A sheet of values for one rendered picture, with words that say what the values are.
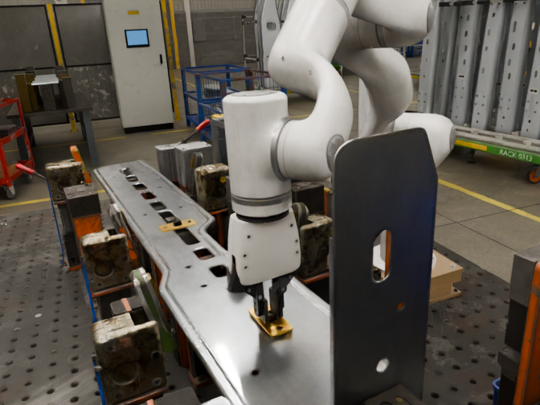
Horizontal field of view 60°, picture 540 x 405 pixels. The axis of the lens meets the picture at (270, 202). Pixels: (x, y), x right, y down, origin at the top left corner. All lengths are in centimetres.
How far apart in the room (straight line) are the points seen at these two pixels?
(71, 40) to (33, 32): 56
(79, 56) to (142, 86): 127
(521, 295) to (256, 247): 32
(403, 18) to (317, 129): 40
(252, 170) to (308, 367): 27
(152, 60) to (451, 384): 715
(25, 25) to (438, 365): 808
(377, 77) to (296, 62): 40
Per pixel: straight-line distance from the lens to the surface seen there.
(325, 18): 73
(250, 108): 58
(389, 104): 111
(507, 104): 540
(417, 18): 93
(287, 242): 67
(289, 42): 69
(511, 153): 489
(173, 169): 169
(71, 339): 137
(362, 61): 104
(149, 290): 69
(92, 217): 140
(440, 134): 122
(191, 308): 81
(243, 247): 64
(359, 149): 38
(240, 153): 60
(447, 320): 134
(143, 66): 781
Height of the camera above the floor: 142
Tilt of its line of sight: 20 degrees down
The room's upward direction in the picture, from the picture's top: 3 degrees counter-clockwise
